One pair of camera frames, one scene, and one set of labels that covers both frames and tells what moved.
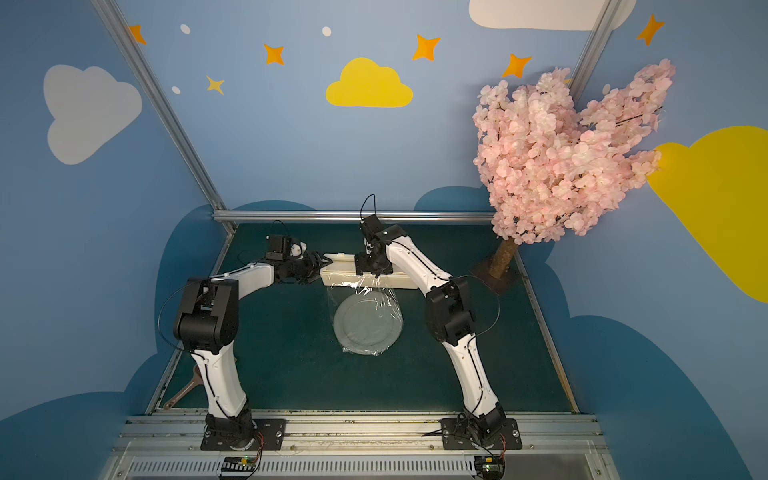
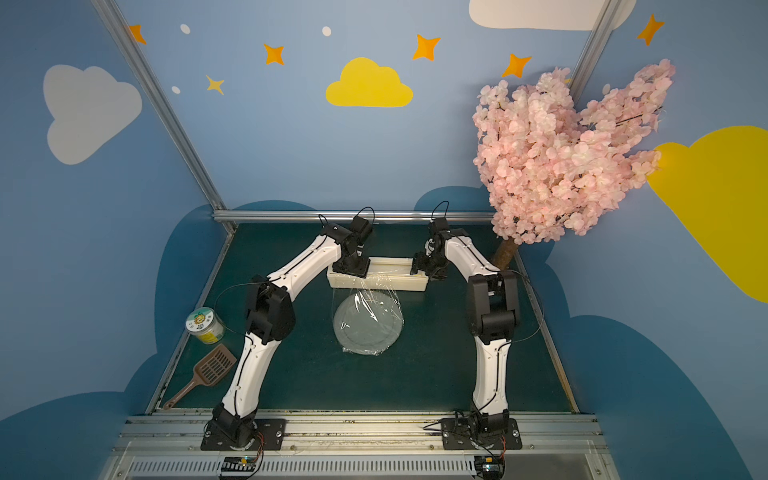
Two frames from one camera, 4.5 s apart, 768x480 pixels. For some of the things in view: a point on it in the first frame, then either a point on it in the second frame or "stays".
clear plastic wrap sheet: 366,317 stays
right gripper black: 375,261 -> 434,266
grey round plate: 368,323 stays
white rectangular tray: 339,268 stays
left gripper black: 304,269 -> 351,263
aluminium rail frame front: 359,448 stays
